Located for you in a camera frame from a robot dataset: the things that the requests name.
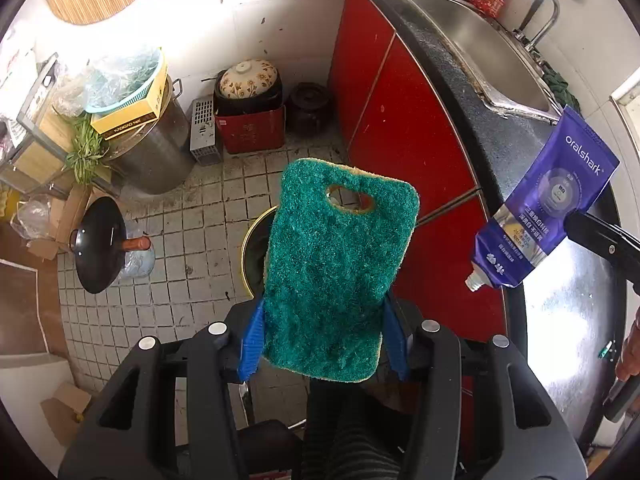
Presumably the large steel pot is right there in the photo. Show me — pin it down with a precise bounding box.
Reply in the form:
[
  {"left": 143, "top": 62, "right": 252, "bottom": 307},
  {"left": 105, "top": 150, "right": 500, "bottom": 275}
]
[{"left": 102, "top": 75, "right": 196, "bottom": 196}]

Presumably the person's striped trouser leg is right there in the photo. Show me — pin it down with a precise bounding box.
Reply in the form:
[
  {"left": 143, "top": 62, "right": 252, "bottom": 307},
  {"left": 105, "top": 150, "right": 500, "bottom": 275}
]
[{"left": 300, "top": 375, "right": 406, "bottom": 480}]

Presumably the floral ceramic lid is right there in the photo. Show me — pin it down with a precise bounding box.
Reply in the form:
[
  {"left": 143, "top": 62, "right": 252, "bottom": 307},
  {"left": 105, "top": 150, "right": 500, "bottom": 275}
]
[{"left": 217, "top": 59, "right": 281, "bottom": 101}]

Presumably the teal plastic basket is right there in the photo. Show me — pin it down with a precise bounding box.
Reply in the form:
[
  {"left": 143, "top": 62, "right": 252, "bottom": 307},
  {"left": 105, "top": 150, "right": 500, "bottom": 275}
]
[{"left": 82, "top": 47, "right": 168, "bottom": 113}]

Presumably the grey wire cage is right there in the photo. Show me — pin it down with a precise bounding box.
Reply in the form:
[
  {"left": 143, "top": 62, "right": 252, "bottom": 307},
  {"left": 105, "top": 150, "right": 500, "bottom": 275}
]
[{"left": 189, "top": 97, "right": 224, "bottom": 166}]

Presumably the metal frame shelf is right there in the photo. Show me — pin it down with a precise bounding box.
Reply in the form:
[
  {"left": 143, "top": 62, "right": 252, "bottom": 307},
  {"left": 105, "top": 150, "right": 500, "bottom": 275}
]
[{"left": 0, "top": 52, "right": 101, "bottom": 196}]

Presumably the yellow rimmed trash bin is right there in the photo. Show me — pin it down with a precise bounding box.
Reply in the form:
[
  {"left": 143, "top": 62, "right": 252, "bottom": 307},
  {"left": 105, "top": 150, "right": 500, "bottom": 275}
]
[{"left": 240, "top": 205, "right": 281, "bottom": 306}]

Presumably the red cabinet door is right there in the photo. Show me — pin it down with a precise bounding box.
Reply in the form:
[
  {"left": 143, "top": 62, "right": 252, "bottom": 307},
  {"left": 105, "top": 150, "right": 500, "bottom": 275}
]
[
  {"left": 392, "top": 195, "right": 511, "bottom": 401},
  {"left": 347, "top": 34, "right": 480, "bottom": 223},
  {"left": 327, "top": 0, "right": 396, "bottom": 148}
]

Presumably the plastic bag of greens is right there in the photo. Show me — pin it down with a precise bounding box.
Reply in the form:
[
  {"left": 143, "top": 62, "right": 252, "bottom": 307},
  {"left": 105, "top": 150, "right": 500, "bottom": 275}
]
[{"left": 52, "top": 42, "right": 163, "bottom": 111}]

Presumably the chrome faucet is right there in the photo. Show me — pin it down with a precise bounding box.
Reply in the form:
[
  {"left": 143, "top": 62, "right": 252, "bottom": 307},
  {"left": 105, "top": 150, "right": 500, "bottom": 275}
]
[{"left": 515, "top": 0, "right": 561, "bottom": 53}]

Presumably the open cardboard box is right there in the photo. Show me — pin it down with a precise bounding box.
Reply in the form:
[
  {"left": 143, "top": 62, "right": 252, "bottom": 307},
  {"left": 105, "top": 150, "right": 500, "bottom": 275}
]
[{"left": 27, "top": 185, "right": 93, "bottom": 261}]

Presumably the stainless steel sink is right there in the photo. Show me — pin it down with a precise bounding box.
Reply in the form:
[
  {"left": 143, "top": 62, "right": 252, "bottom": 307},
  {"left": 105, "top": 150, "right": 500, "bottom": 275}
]
[{"left": 382, "top": 0, "right": 561, "bottom": 123}]

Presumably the purple toothpaste tube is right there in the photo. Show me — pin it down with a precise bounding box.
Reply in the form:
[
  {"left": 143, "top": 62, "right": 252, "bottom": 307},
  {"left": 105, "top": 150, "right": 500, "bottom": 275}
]
[{"left": 465, "top": 105, "right": 621, "bottom": 292}]

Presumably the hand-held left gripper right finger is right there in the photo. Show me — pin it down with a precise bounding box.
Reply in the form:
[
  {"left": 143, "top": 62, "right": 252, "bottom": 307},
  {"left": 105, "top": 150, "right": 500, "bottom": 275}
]
[{"left": 382, "top": 292, "right": 588, "bottom": 480}]

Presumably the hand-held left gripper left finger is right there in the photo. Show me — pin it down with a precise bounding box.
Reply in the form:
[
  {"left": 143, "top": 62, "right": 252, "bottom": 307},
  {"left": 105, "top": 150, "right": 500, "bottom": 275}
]
[{"left": 57, "top": 297, "right": 266, "bottom": 480}]

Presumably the white windowsill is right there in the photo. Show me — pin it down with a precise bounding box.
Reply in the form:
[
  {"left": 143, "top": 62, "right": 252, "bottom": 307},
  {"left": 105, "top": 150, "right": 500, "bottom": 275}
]
[{"left": 609, "top": 67, "right": 640, "bottom": 161}]

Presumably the green and yellow sponge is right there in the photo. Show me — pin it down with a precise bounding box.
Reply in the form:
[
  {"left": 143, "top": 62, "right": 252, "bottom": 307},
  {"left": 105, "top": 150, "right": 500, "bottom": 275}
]
[{"left": 261, "top": 157, "right": 421, "bottom": 383}]

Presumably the dark clay pot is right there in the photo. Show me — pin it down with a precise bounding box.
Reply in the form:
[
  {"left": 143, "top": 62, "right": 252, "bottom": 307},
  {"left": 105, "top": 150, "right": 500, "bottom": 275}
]
[{"left": 287, "top": 82, "right": 332, "bottom": 136}]

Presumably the yellow cardboard box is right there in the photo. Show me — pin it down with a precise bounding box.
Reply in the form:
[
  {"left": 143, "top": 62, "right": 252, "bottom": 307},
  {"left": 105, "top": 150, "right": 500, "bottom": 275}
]
[{"left": 90, "top": 77, "right": 168, "bottom": 136}]

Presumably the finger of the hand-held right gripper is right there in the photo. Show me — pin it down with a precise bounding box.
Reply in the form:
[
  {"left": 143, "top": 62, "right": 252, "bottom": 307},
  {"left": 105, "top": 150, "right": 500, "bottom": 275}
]
[{"left": 565, "top": 210, "right": 640, "bottom": 286}]

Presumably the clear plastic bag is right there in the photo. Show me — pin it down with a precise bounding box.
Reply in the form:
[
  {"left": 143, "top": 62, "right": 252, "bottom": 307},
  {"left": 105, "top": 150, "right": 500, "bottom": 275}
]
[{"left": 10, "top": 200, "right": 51, "bottom": 241}]

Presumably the black wok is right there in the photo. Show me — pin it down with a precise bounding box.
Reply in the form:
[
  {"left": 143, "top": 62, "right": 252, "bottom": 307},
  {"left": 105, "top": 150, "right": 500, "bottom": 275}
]
[{"left": 70, "top": 196, "right": 151, "bottom": 295}]

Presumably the red plastic crate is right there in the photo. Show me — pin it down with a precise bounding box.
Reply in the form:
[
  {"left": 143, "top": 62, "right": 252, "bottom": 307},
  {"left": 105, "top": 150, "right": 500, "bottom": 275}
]
[{"left": 214, "top": 105, "right": 287, "bottom": 155}]

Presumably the dark green cloth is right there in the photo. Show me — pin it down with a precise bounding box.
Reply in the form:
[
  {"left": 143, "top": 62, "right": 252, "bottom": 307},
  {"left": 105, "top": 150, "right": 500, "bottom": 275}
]
[{"left": 542, "top": 62, "right": 583, "bottom": 111}]

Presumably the person's right hand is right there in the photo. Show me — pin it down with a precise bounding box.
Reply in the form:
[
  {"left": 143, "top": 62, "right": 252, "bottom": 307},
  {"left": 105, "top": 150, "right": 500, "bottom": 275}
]
[{"left": 614, "top": 305, "right": 640, "bottom": 381}]

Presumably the green leafy plant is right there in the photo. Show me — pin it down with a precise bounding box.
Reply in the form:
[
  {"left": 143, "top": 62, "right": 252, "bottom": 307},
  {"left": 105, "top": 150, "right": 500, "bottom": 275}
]
[{"left": 62, "top": 110, "right": 113, "bottom": 186}]

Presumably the black cooking pot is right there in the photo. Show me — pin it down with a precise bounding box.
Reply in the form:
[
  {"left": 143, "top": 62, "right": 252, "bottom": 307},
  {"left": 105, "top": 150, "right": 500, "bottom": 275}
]
[{"left": 214, "top": 72, "right": 286, "bottom": 116}]

